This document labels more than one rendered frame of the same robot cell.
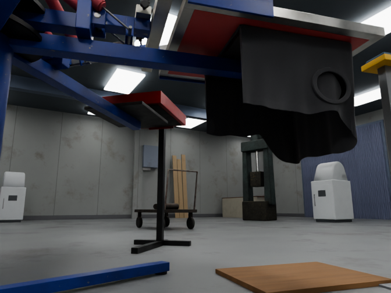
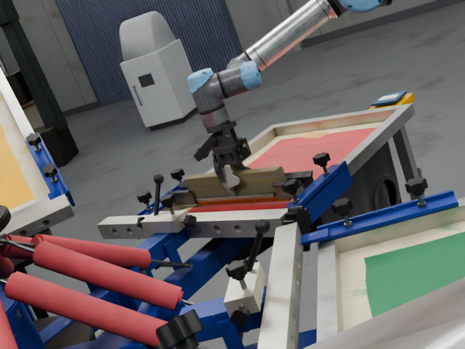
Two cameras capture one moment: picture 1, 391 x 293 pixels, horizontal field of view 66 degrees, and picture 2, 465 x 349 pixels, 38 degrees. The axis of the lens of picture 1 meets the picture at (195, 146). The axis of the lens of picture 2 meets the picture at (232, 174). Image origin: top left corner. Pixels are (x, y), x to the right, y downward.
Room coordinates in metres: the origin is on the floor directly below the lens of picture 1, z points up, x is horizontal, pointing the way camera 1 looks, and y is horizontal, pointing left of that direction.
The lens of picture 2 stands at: (-0.40, 0.88, 1.60)
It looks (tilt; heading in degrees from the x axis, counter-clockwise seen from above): 17 degrees down; 329
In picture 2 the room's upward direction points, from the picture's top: 21 degrees counter-clockwise
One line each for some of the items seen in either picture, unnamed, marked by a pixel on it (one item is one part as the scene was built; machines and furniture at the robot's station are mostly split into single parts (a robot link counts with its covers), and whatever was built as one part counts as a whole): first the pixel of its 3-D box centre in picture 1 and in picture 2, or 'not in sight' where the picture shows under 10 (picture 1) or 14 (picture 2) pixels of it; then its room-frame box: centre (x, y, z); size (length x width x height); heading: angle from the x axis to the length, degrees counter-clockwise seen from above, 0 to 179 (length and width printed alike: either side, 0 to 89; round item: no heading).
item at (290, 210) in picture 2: not in sight; (293, 222); (0.77, 0.07, 1.02); 0.07 x 0.06 x 0.07; 105
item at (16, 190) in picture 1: (11, 196); not in sight; (7.33, 4.37, 0.59); 0.69 x 0.54 x 1.18; 30
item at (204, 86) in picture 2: not in sight; (206, 90); (1.16, -0.07, 1.31); 0.09 x 0.08 x 0.11; 53
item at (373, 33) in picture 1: (257, 54); (279, 167); (1.24, -0.27, 0.97); 0.79 x 0.58 x 0.04; 105
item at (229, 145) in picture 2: not in sight; (227, 143); (1.15, -0.07, 1.15); 0.09 x 0.08 x 0.12; 15
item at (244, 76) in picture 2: not in sight; (239, 77); (1.11, -0.16, 1.31); 0.11 x 0.11 x 0.08; 53
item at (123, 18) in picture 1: (127, 25); (158, 247); (1.09, 0.27, 1.02); 0.17 x 0.06 x 0.05; 105
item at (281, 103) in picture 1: (295, 82); (356, 213); (1.07, -0.38, 0.77); 0.46 x 0.09 x 0.36; 105
